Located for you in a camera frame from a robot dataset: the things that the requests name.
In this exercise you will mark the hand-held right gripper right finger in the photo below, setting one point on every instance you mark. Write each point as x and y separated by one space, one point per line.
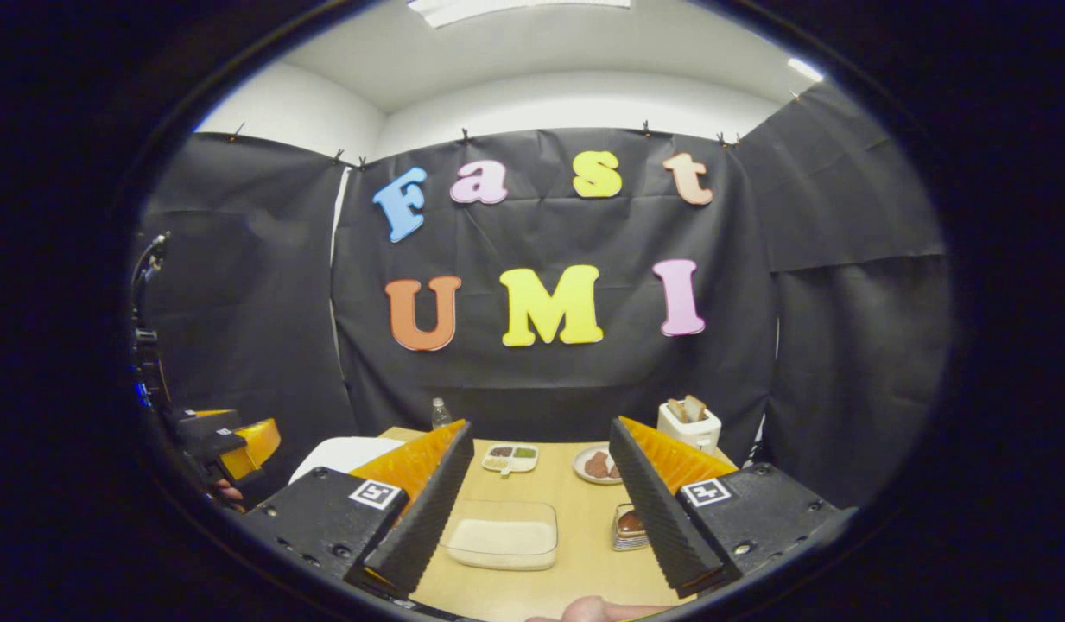
653 510

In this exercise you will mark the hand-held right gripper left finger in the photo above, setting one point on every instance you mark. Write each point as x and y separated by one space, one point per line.
428 510

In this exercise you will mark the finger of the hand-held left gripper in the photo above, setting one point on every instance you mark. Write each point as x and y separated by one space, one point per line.
254 447

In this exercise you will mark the metal chopstick holder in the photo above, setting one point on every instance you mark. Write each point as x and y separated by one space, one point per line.
627 541

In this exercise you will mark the clear rice container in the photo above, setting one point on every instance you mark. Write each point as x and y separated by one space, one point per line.
502 536

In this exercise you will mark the white rice cooker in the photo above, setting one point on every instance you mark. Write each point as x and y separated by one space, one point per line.
342 456

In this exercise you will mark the brown meat piece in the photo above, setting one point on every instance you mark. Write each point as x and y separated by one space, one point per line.
597 465

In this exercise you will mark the white round plate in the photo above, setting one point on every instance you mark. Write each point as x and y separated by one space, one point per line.
581 462

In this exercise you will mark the white toaster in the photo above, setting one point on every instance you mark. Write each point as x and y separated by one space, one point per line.
692 432

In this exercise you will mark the clear plastic water bottle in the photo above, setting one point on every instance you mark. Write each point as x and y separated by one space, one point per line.
440 415

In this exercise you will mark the white divided grain dish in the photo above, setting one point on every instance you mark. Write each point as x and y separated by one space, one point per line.
510 456

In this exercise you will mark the toast slice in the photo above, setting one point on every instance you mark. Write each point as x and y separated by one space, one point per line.
695 408
677 410

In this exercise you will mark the black backdrop cloth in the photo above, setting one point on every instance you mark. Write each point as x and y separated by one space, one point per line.
256 302

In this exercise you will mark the ceiling light panel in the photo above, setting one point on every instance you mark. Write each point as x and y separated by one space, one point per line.
519 10
806 69

